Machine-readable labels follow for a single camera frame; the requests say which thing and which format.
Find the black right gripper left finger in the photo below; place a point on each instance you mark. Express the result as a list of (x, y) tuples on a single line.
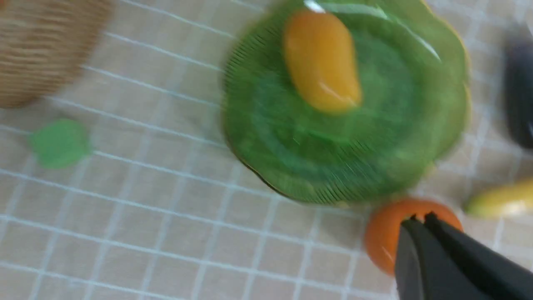
[(424, 271)]

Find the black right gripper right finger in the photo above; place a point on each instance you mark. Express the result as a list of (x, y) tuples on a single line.
[(491, 273)]

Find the orange persimmon with green calyx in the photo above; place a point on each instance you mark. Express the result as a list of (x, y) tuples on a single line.
[(383, 227)]

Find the yellow banana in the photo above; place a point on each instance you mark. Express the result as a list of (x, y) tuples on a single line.
[(509, 200)]

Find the dark purple eggplant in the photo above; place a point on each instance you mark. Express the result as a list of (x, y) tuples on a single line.
[(518, 84)]

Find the yellow orange mango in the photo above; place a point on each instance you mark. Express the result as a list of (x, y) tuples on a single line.
[(320, 56)]

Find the green leaf-shaped glass plate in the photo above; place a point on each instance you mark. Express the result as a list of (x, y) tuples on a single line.
[(416, 105)]

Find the beige checkered tablecloth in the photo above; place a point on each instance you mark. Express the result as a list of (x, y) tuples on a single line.
[(161, 209)]

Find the green foam cube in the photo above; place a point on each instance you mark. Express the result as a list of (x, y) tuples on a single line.
[(60, 143)]

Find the woven wicker basket green lining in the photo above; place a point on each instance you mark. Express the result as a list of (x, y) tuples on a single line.
[(44, 43)]

